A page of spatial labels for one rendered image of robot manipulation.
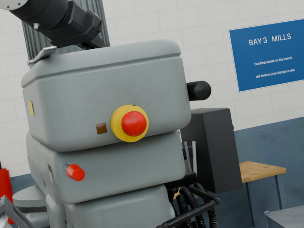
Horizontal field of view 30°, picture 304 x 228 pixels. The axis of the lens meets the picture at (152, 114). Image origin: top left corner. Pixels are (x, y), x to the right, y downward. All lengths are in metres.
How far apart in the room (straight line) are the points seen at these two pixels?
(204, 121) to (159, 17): 4.26
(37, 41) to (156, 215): 0.49
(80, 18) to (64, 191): 0.32
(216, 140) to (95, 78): 0.58
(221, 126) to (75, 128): 0.60
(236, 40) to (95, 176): 4.95
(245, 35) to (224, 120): 4.53
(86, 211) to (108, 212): 0.04
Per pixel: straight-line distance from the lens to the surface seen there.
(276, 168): 5.20
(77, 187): 1.02
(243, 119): 5.89
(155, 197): 1.09
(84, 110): 0.91
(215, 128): 1.43
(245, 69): 5.92
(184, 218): 0.99
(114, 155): 1.02
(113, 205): 1.07
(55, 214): 1.25
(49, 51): 0.86
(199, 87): 1.00
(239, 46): 5.91
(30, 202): 1.61
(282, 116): 6.10
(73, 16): 1.06
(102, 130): 0.92
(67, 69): 0.91
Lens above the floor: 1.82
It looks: 3 degrees down
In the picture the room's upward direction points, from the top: 10 degrees counter-clockwise
